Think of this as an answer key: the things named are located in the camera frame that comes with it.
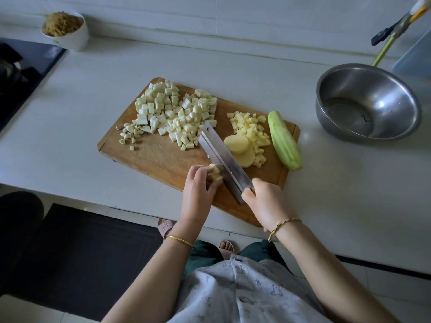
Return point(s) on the person's left hand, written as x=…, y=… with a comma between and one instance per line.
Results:
x=197, y=197

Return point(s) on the person's right hand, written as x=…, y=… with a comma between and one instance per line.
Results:
x=268, y=203

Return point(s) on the peeled green cucumber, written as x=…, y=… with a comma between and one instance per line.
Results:
x=285, y=141

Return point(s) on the yellow potato piece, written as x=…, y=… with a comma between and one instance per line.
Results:
x=237, y=144

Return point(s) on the peeled yellow potato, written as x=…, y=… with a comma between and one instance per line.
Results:
x=254, y=127

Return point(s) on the pile of white diced vegetable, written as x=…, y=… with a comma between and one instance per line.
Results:
x=192, y=117

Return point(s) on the pile of garlic cloves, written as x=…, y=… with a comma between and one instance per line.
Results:
x=130, y=134

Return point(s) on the person's right forearm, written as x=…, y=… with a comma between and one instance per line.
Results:
x=337, y=276

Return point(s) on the person's left forearm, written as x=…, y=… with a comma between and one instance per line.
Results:
x=148, y=282

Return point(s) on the person's left foot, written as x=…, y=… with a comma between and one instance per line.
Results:
x=165, y=227

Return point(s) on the person's foot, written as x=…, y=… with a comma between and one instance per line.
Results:
x=165, y=227
x=227, y=248

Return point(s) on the person's right foot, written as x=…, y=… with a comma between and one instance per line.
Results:
x=227, y=248

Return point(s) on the gold bangle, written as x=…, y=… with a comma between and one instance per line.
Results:
x=179, y=240

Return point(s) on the wooden cutting board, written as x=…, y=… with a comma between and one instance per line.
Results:
x=158, y=161

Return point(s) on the dark green trousers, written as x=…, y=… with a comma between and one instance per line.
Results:
x=200, y=255

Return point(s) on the white patterned garment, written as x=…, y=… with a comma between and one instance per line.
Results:
x=249, y=296

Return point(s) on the black floor mat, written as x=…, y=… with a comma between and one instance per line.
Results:
x=94, y=259

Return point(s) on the deep stainless steel bowl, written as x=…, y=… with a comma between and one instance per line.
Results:
x=394, y=94

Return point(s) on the light blue plastic board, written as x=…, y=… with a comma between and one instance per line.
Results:
x=417, y=60

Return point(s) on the white bowl of noodles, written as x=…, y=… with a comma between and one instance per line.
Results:
x=65, y=31

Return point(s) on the black gas stove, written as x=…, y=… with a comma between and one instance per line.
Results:
x=21, y=77

